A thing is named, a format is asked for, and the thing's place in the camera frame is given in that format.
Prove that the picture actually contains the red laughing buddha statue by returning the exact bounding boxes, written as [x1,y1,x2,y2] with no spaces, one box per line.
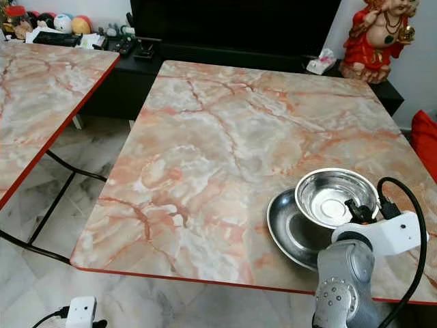
[339,0,421,85]

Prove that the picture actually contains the black tv console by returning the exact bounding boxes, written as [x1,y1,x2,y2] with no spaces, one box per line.
[78,38,406,122]

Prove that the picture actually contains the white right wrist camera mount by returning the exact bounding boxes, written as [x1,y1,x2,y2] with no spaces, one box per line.
[332,210,430,260]

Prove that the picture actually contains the black television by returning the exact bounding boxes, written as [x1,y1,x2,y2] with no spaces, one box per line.
[129,0,343,49]

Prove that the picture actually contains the white power adapter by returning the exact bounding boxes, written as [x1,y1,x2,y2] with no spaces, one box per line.
[66,296,98,328]

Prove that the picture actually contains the black metal table legs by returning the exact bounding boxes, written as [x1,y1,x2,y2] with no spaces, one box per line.
[0,150,109,264]

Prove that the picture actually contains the white blue ball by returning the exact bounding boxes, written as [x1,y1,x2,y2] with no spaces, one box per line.
[53,14,74,33]

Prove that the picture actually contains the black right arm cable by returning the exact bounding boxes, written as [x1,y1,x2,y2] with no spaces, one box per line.
[375,176,429,328]

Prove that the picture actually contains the black clip device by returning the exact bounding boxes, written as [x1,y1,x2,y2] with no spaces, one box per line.
[132,37,162,62]

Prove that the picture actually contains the stainless steel bowl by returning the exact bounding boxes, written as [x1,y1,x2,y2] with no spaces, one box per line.
[294,167,382,229]

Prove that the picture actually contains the red lidded jar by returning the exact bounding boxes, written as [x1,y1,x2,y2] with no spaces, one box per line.
[5,5,29,36]

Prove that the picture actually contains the yellow ball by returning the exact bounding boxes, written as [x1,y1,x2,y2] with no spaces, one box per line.
[71,15,93,36]

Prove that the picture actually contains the white tissue packet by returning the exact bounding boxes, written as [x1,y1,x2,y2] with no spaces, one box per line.
[305,47,337,76]

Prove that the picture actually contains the black keyboard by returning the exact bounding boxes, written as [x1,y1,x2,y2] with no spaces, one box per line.
[32,31,82,48]

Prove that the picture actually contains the stainless steel plate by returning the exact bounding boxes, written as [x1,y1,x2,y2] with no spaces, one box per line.
[267,187,343,273]

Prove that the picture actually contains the black adapter cable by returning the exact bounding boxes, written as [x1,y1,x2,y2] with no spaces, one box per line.
[31,307,70,328]

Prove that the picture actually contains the red cushion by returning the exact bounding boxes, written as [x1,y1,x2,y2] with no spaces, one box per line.
[410,109,437,182]

